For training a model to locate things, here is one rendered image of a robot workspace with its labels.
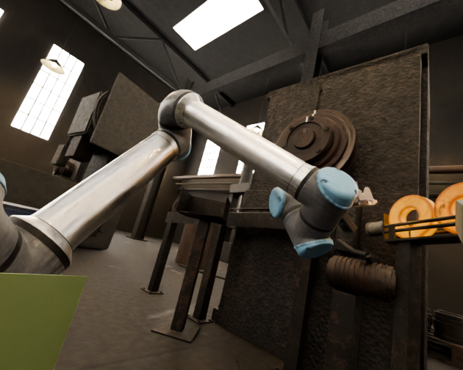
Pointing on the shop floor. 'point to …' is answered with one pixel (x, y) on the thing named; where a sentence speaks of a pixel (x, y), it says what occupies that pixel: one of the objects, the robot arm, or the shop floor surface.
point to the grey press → (108, 138)
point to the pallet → (449, 338)
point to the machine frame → (306, 97)
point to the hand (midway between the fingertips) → (373, 203)
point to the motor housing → (353, 305)
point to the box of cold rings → (30, 184)
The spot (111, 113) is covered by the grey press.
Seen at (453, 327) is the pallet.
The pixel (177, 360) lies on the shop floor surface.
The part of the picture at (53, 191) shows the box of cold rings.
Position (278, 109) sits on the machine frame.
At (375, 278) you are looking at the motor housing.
